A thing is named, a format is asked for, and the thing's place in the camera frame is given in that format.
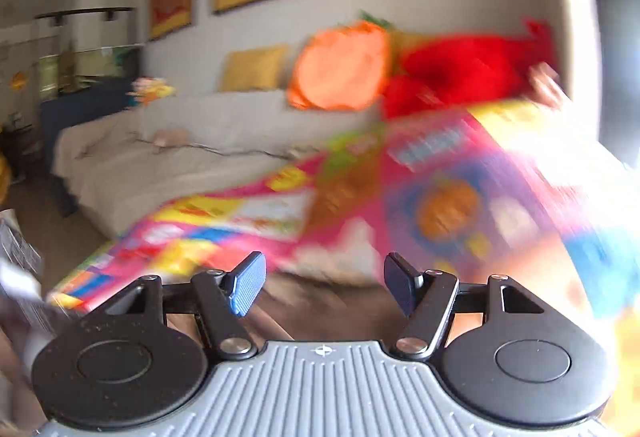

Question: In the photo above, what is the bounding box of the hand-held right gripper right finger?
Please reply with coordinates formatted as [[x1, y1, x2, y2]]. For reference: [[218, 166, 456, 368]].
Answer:
[[384, 253, 548, 361]]

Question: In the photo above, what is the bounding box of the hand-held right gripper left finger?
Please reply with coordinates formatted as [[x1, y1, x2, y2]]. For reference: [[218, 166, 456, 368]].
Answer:
[[95, 252, 267, 361]]

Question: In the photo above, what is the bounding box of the colourful printed play mat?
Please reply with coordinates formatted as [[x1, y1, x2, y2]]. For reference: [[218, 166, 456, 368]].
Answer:
[[47, 99, 640, 368]]

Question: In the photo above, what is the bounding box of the beige covered sofa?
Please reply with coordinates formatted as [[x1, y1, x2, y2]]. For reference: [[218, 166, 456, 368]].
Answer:
[[50, 89, 391, 238]]

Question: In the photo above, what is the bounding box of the beige small plush toy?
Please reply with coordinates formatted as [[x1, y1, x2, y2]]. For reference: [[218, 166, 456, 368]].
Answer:
[[152, 129, 188, 152]]

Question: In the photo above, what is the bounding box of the dark cabinet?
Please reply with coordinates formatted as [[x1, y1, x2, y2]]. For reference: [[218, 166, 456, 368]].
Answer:
[[39, 44, 143, 218]]

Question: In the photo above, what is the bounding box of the yellow pillow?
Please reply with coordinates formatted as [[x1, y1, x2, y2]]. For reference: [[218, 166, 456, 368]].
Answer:
[[220, 46, 291, 92]]

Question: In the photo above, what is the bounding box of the colourful small plush toy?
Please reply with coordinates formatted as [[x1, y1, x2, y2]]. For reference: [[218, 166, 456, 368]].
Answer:
[[127, 77, 176, 108]]

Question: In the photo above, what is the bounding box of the red plush toy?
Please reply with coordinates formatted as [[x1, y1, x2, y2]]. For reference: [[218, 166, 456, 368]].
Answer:
[[382, 19, 556, 120]]

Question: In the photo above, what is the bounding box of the orange pumpkin cushion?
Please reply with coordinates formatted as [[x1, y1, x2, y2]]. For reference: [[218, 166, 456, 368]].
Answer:
[[286, 14, 396, 112]]

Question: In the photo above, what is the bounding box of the pink patterned cloth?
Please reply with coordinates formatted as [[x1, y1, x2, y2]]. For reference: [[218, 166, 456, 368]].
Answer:
[[527, 62, 568, 110]]

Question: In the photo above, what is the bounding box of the dark wall shelf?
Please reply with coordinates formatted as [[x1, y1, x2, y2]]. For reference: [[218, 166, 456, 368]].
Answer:
[[35, 7, 133, 24]]

